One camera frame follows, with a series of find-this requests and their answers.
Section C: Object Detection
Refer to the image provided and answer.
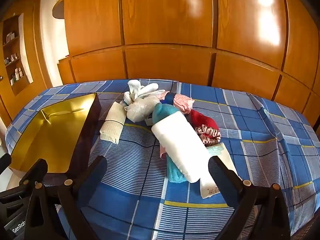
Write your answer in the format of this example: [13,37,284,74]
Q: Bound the red fuzzy cloth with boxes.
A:
[190,109,220,133]

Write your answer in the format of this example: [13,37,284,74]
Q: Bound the blue plaid bedsheet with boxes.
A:
[4,79,320,240]

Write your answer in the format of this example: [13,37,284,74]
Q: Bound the beige cloth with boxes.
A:
[100,101,125,145]

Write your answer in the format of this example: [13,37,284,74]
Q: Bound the clear bag of cotton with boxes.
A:
[124,96,160,123]

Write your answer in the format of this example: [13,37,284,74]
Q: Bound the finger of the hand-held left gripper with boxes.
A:
[19,159,48,188]
[0,153,12,173]

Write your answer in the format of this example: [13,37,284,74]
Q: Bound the white socks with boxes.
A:
[124,79,160,105]

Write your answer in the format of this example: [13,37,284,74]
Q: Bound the white soft roll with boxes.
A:
[151,112,213,183]

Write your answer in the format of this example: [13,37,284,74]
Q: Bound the teal and pink fuzzy sock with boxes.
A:
[152,103,188,183]

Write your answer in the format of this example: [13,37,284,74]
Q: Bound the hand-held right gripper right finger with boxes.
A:
[207,156,292,240]

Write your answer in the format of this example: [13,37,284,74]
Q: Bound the white packet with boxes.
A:
[199,142,242,199]

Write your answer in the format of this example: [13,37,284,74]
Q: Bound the group of small bottles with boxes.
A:
[3,31,24,85]

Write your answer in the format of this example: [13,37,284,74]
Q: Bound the wall niche shelf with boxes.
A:
[2,14,34,97]

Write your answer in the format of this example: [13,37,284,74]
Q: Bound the wooden corner shelf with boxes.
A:
[52,0,66,20]

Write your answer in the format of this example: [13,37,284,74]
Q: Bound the wooden wardrobe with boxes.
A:
[57,0,320,128]

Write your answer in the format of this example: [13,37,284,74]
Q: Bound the pink satin scrunchie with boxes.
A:
[195,125,222,147]

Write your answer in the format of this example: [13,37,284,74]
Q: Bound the gold-lined dark box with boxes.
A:
[7,92,102,187]

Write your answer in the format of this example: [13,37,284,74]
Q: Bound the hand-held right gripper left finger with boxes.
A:
[24,156,107,240]

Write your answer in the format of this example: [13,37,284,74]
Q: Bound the pink dishcloth with blue band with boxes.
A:
[157,90,195,114]

